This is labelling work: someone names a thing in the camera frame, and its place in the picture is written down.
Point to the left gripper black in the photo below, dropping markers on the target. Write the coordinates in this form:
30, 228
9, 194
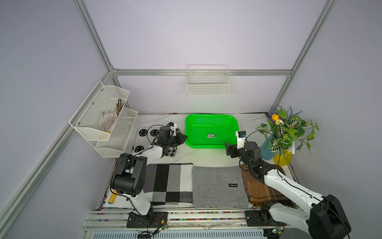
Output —
178, 136

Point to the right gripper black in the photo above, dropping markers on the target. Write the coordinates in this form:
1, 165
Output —
229, 148

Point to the green plastic basket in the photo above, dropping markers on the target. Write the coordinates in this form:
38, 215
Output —
210, 131

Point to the brown plaid scarf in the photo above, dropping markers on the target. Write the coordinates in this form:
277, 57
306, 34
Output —
259, 194

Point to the grey scarf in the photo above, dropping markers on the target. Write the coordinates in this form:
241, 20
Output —
218, 187

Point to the black white checked scarf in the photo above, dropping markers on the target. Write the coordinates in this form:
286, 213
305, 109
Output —
169, 184

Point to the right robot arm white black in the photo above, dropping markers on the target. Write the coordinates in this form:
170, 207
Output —
322, 217

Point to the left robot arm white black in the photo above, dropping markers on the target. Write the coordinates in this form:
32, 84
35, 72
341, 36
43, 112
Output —
129, 176

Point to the blue vase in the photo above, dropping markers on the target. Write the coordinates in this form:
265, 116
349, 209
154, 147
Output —
265, 152

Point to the houndstooth black white cloth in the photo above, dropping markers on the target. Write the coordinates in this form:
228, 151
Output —
170, 151

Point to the yellow spray bottle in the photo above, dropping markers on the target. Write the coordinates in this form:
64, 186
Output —
285, 158

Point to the white cloth black discs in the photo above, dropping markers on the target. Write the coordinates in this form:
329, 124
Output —
145, 137

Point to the artificial green leafy plant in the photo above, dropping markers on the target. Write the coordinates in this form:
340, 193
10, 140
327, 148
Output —
285, 127

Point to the white mesh lower shelf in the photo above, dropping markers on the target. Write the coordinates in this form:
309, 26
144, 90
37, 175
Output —
119, 136

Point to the white mesh shelf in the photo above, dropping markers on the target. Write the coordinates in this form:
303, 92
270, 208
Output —
119, 136
101, 102

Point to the clear glove in shelf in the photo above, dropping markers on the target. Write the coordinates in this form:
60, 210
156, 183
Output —
106, 120

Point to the white mesh upper shelf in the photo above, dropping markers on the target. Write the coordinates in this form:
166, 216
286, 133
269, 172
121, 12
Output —
101, 102

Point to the blue yellow garden rake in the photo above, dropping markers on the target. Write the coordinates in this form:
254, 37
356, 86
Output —
112, 198

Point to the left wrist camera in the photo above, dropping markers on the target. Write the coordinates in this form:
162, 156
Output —
173, 127

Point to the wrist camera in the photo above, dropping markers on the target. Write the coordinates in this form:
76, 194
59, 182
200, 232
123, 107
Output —
241, 137
173, 127

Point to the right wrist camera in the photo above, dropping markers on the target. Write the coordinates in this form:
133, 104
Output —
241, 137

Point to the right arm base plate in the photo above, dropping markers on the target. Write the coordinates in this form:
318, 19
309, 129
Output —
258, 218

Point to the white wire wall basket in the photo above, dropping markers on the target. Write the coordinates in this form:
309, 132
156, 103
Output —
207, 80

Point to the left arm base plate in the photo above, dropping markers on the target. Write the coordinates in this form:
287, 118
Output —
153, 220

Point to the aluminium mounting rail frame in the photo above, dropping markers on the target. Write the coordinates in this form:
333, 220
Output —
182, 223

